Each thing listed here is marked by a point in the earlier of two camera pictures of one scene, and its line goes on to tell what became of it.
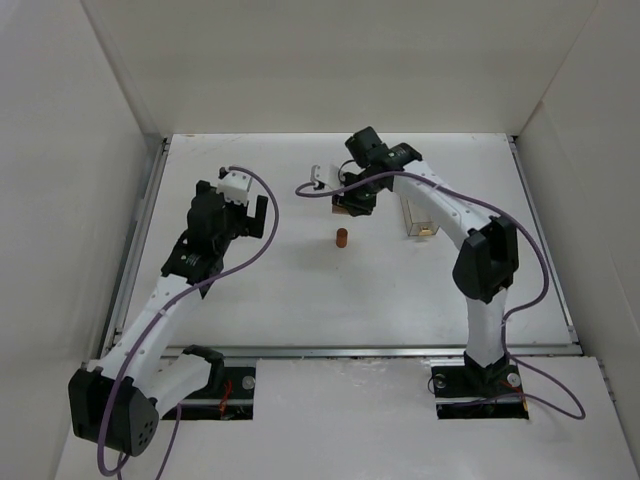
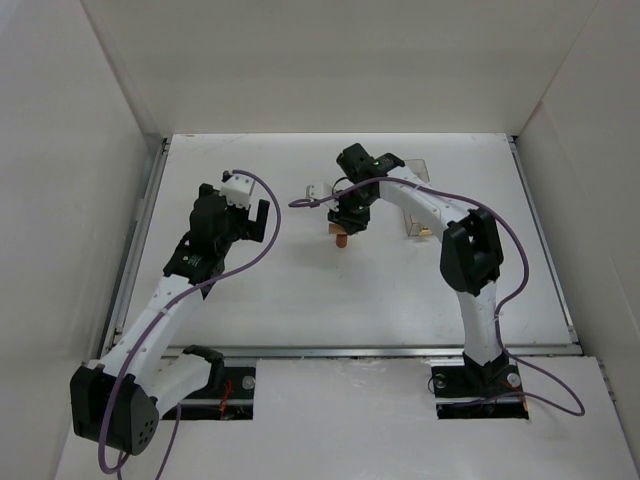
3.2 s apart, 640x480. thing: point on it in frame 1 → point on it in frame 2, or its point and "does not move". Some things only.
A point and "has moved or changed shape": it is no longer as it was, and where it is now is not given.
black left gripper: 245,220 does not move
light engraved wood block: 339,209 has moved or changed shape
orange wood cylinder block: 341,237 does not move
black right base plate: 497,381 does not move
